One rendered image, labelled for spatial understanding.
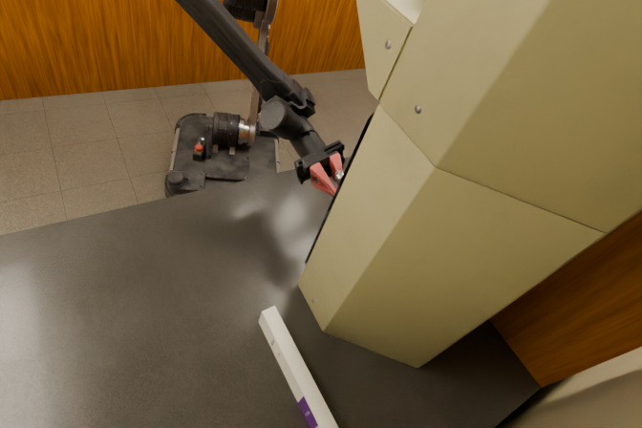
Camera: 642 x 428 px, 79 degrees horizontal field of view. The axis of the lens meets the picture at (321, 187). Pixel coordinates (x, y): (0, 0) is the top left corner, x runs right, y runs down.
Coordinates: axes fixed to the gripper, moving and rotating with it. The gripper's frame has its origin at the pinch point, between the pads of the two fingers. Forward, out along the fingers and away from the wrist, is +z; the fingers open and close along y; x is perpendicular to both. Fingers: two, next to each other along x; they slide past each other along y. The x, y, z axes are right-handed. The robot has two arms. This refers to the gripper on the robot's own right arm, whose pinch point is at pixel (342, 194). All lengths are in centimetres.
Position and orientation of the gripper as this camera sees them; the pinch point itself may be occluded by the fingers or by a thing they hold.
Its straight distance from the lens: 71.8
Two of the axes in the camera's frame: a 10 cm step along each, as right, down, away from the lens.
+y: 8.8, -4.4, 1.9
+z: 4.7, 7.3, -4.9
